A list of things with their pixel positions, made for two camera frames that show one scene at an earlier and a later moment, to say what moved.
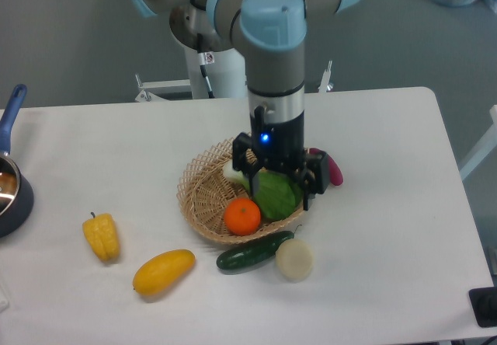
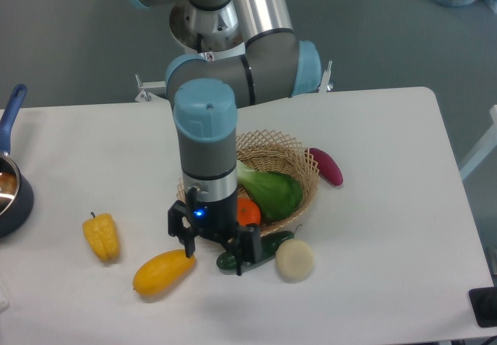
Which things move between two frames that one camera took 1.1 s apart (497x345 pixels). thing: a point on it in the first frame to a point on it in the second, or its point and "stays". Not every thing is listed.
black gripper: [279, 145] to [218, 220]
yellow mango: [162, 270] stays
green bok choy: [279, 196] stays
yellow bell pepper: [102, 232] stays
